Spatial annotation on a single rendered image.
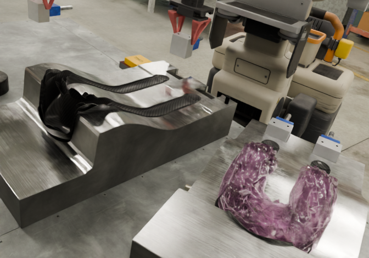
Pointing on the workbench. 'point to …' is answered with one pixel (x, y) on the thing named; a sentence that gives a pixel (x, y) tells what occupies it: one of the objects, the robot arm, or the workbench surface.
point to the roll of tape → (4, 83)
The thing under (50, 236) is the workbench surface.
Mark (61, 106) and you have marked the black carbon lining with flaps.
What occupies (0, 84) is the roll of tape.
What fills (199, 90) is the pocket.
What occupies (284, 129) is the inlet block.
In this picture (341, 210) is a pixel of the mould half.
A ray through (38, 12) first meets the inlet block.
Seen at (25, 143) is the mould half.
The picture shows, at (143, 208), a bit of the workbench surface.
